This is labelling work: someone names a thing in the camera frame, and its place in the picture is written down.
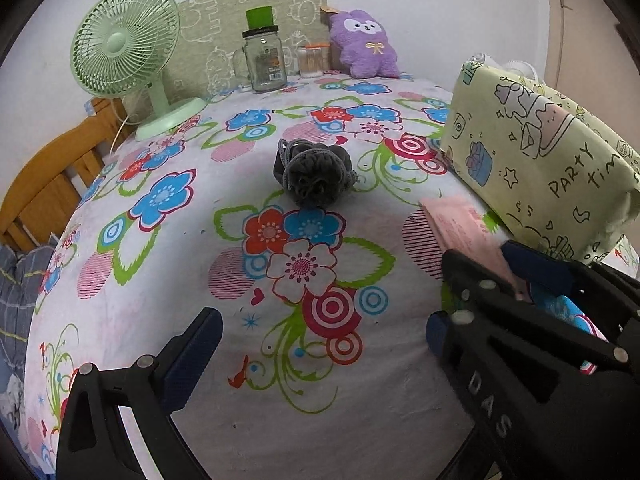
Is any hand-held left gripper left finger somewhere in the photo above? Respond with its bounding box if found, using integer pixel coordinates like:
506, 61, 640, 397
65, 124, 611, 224
55, 307, 224, 480

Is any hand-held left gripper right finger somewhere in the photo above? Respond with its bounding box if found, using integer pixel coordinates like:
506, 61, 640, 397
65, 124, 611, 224
426, 310, 450, 359

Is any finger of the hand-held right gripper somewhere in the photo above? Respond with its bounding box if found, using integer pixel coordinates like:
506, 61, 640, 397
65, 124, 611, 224
442, 248, 630, 462
502, 241, 640, 342

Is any pink packet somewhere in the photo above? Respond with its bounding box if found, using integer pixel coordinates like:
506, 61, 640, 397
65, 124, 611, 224
419, 196, 534, 304

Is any yellow party-print pillow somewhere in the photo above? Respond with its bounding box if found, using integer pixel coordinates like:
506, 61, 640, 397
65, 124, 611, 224
439, 56, 640, 269

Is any grey bath pouf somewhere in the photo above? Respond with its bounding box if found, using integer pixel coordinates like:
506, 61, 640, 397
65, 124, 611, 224
272, 137, 359, 209

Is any floral tablecloth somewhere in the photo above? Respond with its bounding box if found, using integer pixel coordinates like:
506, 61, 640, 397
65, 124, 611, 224
27, 71, 640, 480

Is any grey plaid bedding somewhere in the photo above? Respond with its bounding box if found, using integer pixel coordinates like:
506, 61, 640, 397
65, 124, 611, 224
0, 244, 60, 363

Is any crumpled grey white cloth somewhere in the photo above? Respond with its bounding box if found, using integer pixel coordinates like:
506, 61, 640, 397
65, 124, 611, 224
0, 374, 27, 432

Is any white fan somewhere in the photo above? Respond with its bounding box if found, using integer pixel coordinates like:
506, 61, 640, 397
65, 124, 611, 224
469, 52, 540, 85

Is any wooden chair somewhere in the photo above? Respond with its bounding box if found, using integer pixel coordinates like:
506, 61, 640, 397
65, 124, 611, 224
0, 96, 132, 254

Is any beige door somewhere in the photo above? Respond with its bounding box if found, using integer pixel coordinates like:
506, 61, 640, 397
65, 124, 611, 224
544, 0, 640, 128

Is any purple plush toy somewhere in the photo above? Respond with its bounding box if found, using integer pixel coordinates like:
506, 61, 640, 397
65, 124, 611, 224
327, 8, 403, 80

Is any clear cotton swab container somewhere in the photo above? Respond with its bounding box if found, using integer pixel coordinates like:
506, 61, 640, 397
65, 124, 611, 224
295, 43, 329, 80

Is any glass jar mug green lid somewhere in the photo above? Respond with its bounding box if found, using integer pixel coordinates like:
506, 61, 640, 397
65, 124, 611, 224
231, 6, 291, 94

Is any green desk fan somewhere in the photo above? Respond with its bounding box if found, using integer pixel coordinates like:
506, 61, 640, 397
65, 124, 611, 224
70, 0, 209, 142

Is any green patterned board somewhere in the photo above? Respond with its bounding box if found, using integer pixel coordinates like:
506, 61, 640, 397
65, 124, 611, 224
164, 0, 329, 99

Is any cream fan cable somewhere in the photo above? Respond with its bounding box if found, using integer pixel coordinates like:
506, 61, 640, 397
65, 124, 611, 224
106, 109, 140, 157

